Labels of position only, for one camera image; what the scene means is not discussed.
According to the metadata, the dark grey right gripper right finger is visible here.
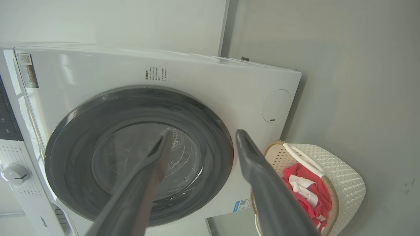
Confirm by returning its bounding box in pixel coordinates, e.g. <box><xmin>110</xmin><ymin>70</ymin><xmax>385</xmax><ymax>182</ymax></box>
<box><xmin>236</xmin><ymin>129</ymin><xmax>321</xmax><ymax>236</ymax></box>

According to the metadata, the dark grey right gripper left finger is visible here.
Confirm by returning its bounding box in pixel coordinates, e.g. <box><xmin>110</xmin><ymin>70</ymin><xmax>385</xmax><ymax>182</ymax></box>
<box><xmin>85</xmin><ymin>128</ymin><xmax>174</xmax><ymax>236</ymax></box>

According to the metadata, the cream perforated laundry basket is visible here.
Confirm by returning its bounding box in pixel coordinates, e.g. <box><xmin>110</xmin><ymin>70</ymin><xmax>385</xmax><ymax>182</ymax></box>
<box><xmin>250</xmin><ymin>140</ymin><xmax>366</xmax><ymax>236</ymax></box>

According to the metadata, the blue energy label sticker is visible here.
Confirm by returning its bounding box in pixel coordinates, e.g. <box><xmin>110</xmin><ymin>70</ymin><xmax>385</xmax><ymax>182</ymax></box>
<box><xmin>233</xmin><ymin>199</ymin><xmax>252</xmax><ymax>212</ymax></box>

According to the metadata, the white garment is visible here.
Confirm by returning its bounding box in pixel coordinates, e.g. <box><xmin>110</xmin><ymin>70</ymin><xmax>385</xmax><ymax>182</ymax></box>
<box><xmin>289</xmin><ymin>174</ymin><xmax>319</xmax><ymax>207</ymax></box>

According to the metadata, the red garment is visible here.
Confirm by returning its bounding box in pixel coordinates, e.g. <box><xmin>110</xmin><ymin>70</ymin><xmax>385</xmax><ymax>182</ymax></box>
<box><xmin>282</xmin><ymin>163</ymin><xmax>332</xmax><ymax>234</ymax></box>

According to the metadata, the round black washing machine door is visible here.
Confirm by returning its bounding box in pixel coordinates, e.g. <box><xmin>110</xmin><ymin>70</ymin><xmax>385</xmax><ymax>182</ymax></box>
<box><xmin>44</xmin><ymin>86</ymin><xmax>234</xmax><ymax>227</ymax></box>

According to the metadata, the round white filter cover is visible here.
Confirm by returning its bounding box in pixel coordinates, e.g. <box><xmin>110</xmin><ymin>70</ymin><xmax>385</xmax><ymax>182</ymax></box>
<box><xmin>262</xmin><ymin>89</ymin><xmax>292</xmax><ymax>123</ymax></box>

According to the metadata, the small black warning text label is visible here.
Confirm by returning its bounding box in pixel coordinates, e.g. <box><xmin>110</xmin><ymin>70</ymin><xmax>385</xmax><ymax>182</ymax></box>
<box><xmin>145</xmin><ymin>67</ymin><xmax>168</xmax><ymax>82</ymax></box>

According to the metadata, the white front-load washing machine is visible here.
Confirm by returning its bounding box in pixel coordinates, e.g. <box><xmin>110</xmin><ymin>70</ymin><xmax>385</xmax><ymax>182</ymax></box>
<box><xmin>0</xmin><ymin>42</ymin><xmax>302</xmax><ymax>236</ymax></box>

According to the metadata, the white washing machine dial knob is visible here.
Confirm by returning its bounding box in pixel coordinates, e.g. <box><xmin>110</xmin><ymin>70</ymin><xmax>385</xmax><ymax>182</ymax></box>
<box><xmin>1</xmin><ymin>163</ymin><xmax>31</xmax><ymax>186</ymax></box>

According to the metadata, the black washing machine control panel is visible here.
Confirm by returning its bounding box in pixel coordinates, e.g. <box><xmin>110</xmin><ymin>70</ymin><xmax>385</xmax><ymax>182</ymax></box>
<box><xmin>0</xmin><ymin>74</ymin><xmax>24</xmax><ymax>141</ymax></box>

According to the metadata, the QR code product sticker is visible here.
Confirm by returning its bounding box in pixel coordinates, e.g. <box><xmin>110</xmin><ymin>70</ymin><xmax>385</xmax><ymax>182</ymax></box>
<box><xmin>17</xmin><ymin>53</ymin><xmax>39</xmax><ymax>88</ymax></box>

